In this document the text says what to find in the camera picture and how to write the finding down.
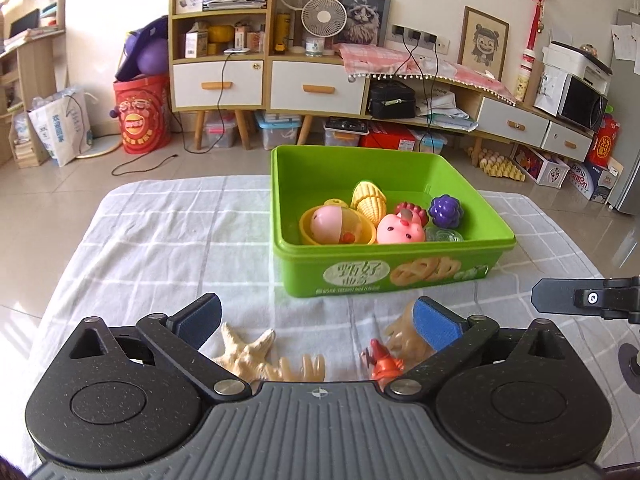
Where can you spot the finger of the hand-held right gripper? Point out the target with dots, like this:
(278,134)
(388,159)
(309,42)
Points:
(555,294)

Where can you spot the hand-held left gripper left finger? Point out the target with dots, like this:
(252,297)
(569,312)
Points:
(197,322)

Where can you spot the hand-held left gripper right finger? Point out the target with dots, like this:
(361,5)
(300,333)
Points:
(437,325)

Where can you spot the beige starfish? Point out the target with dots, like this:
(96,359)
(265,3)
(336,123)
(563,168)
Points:
(240,355)

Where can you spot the red toy crab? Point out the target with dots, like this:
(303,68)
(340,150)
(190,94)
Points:
(385,365)

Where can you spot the clear plastic container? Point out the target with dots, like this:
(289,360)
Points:
(442,236)

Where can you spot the pink toy pig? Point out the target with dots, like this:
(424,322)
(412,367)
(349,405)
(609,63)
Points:
(397,230)

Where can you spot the tan rubber hand toy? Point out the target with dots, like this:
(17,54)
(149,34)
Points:
(300,370)

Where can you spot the red toy strawberry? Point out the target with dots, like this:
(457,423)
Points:
(417,212)

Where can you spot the green plastic box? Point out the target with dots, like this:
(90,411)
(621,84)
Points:
(300,270)

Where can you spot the purple toy grapes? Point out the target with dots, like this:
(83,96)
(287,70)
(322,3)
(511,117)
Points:
(445,210)

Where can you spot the yellow toy corn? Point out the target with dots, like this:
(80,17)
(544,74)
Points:
(367,202)

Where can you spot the yellow toy pot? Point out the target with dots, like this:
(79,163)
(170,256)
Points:
(306,230)

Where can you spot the pink clear capsule ball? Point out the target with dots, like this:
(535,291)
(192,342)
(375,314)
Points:
(325,225)

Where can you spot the grey checked tablecloth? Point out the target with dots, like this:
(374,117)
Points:
(165,250)

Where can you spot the white blue printed carton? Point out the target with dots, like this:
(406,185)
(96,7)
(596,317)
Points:
(590,182)

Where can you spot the white red printed carton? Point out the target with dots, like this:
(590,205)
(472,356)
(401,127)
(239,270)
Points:
(540,167)

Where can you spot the yellow egg tray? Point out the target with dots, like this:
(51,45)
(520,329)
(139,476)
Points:
(502,167)

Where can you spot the red gold printed box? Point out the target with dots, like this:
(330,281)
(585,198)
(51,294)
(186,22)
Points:
(602,142)

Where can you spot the small clear storage box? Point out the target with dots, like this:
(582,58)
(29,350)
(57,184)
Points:
(432,144)

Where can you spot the black microwave oven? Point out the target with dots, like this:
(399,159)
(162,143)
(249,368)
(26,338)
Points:
(580,102)

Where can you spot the clear plastic storage box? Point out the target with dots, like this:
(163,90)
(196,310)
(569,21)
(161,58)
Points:
(220,130)

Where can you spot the red flat box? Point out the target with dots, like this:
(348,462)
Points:
(387,137)

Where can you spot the grey refrigerator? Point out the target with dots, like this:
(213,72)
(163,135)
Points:
(627,110)

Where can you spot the white round floor stand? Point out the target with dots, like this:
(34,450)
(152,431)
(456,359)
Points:
(100,149)

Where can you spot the clear storage box blue lid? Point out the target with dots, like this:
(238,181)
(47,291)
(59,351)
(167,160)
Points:
(277,132)

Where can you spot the clear storage box dark lid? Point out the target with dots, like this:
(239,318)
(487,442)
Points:
(345,132)

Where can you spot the pile of paper documents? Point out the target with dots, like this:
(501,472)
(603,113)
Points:
(445,110)

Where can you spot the red printed bucket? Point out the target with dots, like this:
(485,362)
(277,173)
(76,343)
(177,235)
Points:
(142,115)

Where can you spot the long wooden sideboard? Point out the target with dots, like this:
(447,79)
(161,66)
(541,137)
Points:
(465,95)

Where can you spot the white printed cylinder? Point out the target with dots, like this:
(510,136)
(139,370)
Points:
(523,77)

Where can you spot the black bag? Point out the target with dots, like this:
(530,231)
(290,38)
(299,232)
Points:
(392,100)

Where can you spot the white shopping bag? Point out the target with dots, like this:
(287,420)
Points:
(60,130)

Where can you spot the white printer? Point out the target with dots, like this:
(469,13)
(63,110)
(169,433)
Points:
(575,57)

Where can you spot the framed cartoon girl picture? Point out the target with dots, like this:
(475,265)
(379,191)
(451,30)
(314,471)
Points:
(482,42)

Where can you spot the purple plush toy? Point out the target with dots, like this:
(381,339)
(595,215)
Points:
(150,52)

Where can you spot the pink checked cloth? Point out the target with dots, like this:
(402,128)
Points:
(370,57)

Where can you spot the small white carton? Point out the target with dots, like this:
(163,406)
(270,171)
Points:
(195,45)

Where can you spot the yellow round container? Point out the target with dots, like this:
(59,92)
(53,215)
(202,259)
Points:
(220,37)

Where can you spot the yellow bottle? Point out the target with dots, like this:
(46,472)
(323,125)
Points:
(281,35)

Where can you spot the tall wooden shelf cabinet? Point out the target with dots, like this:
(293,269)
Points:
(220,17)

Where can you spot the wooden bookshelf desk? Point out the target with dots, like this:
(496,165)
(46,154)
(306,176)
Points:
(35,50)

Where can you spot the framed cat picture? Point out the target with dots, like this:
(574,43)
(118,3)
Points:
(362,15)

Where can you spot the small white desk fan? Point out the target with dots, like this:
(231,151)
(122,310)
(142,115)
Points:
(324,17)

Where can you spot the wall power outlets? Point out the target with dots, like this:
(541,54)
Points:
(420,37)

